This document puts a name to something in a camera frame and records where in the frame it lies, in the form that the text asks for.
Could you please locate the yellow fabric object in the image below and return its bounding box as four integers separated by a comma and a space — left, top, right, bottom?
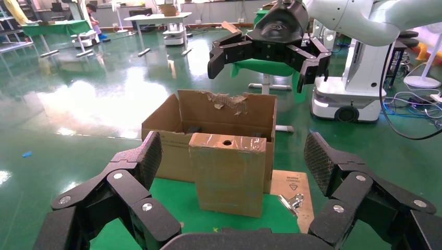
3, 0, 29, 26

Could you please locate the white wheeled robot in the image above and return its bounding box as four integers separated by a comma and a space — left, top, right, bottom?
310, 19, 392, 123

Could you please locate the small brown cardboard box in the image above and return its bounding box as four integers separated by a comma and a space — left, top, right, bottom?
189, 132, 267, 219

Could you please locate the person in dark cap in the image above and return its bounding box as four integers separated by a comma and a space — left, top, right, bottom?
85, 3, 108, 43

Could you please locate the large open cardboard carton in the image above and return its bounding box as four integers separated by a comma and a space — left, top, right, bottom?
141, 90, 278, 194

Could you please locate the brown cardboard sheet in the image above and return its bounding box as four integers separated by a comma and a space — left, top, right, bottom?
270, 169, 315, 234

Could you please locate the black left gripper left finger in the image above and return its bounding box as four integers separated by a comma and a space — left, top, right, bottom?
32, 131, 182, 250

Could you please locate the silver metal binder clip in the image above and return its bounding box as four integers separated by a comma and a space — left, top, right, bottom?
278, 193, 305, 217

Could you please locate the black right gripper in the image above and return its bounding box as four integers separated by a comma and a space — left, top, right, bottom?
207, 0, 332, 94

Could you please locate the green table cloth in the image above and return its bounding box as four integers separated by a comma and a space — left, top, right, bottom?
90, 178, 301, 250

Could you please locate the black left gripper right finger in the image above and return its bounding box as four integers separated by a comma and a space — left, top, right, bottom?
303, 132, 442, 250

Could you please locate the cardboard box on desk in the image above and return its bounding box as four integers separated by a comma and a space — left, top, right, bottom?
158, 4, 180, 17

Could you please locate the white desk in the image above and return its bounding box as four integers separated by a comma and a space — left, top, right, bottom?
124, 12, 193, 58

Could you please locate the metal shelf rack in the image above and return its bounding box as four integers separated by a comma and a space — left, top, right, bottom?
0, 0, 35, 53

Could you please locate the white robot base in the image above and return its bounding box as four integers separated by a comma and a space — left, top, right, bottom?
70, 30, 100, 48
162, 23, 186, 46

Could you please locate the long green covered table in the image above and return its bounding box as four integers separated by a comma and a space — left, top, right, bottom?
21, 19, 93, 58

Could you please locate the white pedestal fan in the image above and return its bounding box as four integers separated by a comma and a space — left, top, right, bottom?
403, 22, 442, 90
111, 0, 129, 34

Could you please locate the tangle of floor cables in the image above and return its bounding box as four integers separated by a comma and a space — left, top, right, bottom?
381, 87, 442, 130

